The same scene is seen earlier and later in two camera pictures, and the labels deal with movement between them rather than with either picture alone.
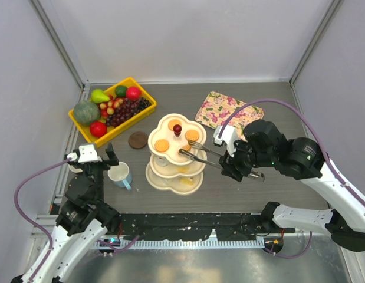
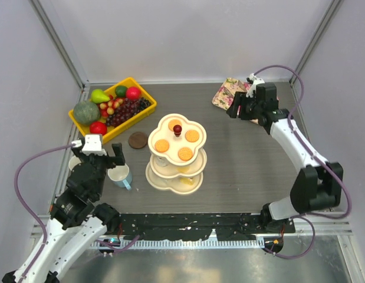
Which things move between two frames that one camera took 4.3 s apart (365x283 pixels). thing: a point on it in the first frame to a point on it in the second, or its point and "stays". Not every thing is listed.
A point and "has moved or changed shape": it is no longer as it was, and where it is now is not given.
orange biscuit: [191, 135] stays
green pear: [98, 96] stays
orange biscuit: [161, 145] stays
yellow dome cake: [183, 169] stays
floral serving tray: [217, 108] to [224, 89]
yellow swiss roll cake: [187, 181] stays
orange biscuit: [173, 122] stays
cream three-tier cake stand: [177, 160] stays
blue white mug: [121, 175] stays
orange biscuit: [187, 147] has moved or changed shape
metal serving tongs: [212, 158] to [242, 86]
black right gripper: [229, 164] to [239, 100]
